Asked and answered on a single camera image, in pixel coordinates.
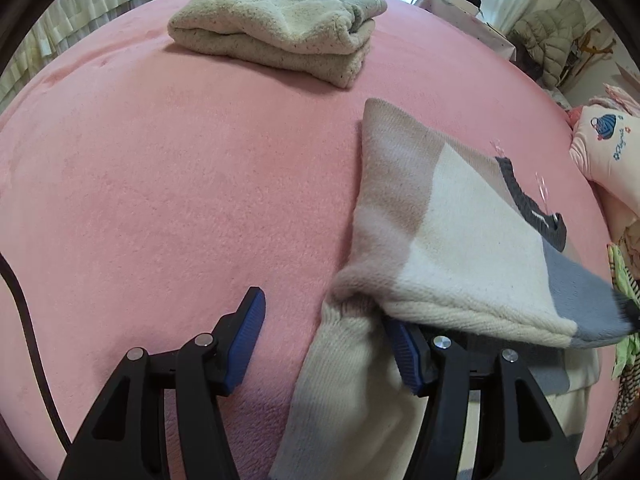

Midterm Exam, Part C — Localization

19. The striped knit children's sweater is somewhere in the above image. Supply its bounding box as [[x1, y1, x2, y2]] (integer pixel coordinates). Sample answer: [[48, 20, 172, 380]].
[[269, 99, 628, 479]]

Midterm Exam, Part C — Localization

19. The black white striped garment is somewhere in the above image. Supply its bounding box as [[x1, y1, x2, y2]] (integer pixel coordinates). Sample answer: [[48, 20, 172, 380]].
[[598, 333, 639, 458]]

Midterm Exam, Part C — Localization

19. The green small garment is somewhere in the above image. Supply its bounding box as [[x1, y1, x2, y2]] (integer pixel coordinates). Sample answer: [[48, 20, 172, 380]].
[[608, 244, 639, 378]]

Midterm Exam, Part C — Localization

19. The stack of folded quilts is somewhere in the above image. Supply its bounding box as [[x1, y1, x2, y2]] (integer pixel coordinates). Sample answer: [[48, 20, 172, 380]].
[[588, 84, 639, 280]]

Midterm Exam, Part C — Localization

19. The pink bed blanket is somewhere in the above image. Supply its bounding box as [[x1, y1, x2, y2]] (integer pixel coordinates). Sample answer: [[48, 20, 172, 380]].
[[1, 0, 608, 479]]

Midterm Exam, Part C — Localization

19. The pink cartoon pillow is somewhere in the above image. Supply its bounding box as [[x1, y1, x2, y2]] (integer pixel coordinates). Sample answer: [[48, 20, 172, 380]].
[[570, 105, 639, 184]]

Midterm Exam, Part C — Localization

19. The wooden coat rack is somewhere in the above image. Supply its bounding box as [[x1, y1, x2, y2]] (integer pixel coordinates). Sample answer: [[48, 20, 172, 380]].
[[559, 26, 617, 87]]

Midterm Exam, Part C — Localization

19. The olive puffer jacket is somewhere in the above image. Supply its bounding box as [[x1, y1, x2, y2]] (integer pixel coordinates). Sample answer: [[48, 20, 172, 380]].
[[506, 0, 587, 88]]

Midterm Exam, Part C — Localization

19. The small table with cloth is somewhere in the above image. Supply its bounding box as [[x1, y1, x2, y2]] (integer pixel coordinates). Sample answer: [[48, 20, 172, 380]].
[[416, 0, 516, 62]]

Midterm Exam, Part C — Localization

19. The folded grey-green fleece garment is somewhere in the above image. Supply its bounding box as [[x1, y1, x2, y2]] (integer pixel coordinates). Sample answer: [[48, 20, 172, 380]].
[[167, 0, 387, 89]]

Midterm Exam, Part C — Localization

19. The lace covered furniture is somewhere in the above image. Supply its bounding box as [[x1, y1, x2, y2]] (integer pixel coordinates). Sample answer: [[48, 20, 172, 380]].
[[1, 0, 151, 108]]

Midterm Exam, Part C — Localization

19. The black cable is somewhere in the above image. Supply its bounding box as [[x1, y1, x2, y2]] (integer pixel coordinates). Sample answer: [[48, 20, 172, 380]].
[[0, 251, 74, 453]]

